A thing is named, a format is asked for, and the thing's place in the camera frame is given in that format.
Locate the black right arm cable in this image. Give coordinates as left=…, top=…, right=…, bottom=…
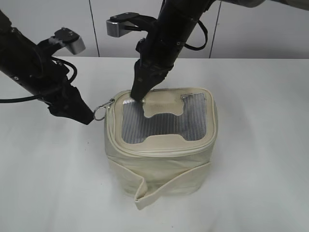
left=184, top=20, right=209, bottom=52

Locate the silver zipper pull ring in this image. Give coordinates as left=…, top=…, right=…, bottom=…
left=93, top=98, right=116, bottom=121

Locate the cream canvas zipper bag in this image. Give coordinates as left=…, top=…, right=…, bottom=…
left=104, top=87, right=218, bottom=210

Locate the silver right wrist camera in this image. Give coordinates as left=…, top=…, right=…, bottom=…
left=105, top=12, right=156, bottom=38

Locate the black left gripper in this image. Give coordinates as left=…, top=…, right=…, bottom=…
left=28, top=58, right=93, bottom=125

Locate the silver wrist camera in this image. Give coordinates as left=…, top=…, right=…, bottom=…
left=105, top=12, right=156, bottom=38
left=36, top=27, right=87, bottom=56

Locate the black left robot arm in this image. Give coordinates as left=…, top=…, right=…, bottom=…
left=0, top=13, right=94, bottom=125

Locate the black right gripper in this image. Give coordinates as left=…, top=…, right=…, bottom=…
left=130, top=31, right=186, bottom=101

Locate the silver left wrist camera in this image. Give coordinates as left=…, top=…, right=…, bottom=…
left=36, top=27, right=87, bottom=56

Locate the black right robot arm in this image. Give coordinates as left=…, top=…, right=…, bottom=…
left=129, top=0, right=213, bottom=101

